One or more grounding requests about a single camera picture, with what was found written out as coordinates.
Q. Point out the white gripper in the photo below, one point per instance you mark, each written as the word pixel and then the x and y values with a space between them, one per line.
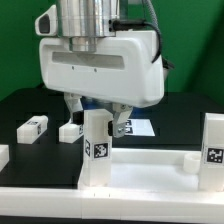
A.
pixel 89 50

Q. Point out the white desk top tray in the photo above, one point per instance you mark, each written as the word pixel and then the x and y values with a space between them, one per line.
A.
pixel 147 169

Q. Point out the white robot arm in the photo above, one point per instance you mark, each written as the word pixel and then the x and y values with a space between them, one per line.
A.
pixel 88 50

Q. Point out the fiducial marker sheet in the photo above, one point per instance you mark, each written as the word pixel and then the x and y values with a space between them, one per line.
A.
pixel 139 127

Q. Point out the white left fence block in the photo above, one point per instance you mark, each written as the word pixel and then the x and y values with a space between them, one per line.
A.
pixel 4 156

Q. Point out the white front fence rail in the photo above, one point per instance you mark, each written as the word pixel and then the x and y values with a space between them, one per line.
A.
pixel 183 207

